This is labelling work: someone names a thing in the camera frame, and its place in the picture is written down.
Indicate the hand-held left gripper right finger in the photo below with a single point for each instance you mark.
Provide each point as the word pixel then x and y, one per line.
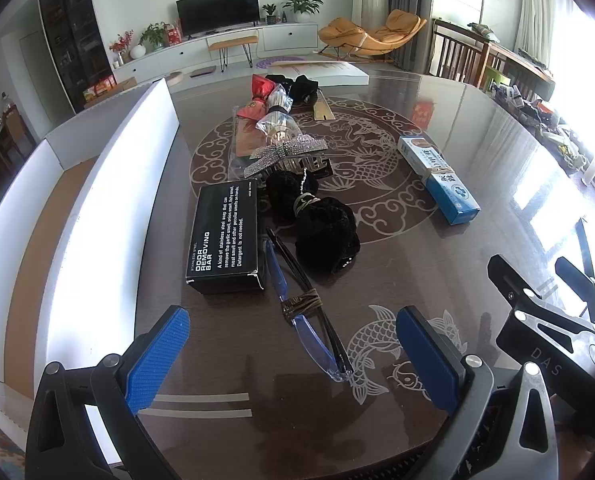
pixel 427 360

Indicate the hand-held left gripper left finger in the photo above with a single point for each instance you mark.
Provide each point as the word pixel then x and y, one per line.
pixel 155 360

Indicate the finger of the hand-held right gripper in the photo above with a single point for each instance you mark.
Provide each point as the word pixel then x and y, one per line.
pixel 580 282
pixel 510 277

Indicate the black velvet beaded pouch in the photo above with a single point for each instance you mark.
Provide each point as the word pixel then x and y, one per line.
pixel 302 87
pixel 327 235

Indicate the white cardboard box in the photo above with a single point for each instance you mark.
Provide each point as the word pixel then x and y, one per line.
pixel 127 185

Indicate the chopsticks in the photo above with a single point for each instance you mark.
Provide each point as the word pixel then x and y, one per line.
pixel 277 127

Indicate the blue and white carton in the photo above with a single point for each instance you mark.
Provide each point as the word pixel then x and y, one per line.
pixel 442 180

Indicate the black printed box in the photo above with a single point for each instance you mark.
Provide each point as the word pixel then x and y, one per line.
pixel 222 240

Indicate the pile of assorted clutter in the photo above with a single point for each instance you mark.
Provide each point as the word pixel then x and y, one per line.
pixel 552 120

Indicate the red envelope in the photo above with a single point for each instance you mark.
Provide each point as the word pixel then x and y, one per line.
pixel 422 112

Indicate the wooden side table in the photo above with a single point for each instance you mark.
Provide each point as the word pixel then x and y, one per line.
pixel 517 60

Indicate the dark wooden chair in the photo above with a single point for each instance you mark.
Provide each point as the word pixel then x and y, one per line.
pixel 457 55

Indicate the wooden board in plastic packet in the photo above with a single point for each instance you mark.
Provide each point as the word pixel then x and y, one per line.
pixel 242 137

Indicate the rhinestone bow hair clip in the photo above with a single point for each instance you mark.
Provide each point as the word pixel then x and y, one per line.
pixel 287 152

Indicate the gold metal bookmark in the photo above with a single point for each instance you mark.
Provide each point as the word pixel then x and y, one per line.
pixel 325 107

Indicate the white flat board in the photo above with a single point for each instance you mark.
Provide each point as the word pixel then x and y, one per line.
pixel 342 72

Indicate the snack boxes on floor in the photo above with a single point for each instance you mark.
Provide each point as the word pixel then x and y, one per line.
pixel 99 87

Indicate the white sheer curtain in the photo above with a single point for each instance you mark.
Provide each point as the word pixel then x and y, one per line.
pixel 535 0

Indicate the orange lounge chair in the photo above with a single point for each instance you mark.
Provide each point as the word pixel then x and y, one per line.
pixel 372 35

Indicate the red satin pouch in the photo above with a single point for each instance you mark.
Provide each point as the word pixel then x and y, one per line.
pixel 263 85

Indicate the white TV cabinet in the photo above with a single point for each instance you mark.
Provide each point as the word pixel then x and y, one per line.
pixel 187 55

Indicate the red flowers in white vase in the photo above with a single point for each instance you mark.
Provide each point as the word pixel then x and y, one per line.
pixel 136 51

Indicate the purple round rug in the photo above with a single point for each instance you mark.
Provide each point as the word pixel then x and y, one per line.
pixel 272 61

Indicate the red gift box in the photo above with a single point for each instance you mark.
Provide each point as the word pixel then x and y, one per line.
pixel 174 36

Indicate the leafy potted plant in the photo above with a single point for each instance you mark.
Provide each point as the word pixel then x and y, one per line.
pixel 153 35

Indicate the wooden stool with hairpin legs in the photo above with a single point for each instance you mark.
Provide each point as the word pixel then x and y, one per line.
pixel 232 40

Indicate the dark display cabinet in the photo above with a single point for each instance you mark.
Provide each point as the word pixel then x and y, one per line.
pixel 77 35

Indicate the large potted green plant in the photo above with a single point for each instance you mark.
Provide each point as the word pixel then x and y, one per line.
pixel 302 5

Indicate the small potted green plant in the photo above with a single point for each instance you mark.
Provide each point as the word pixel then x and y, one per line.
pixel 270 12

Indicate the black television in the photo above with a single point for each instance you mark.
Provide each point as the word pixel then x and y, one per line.
pixel 217 7

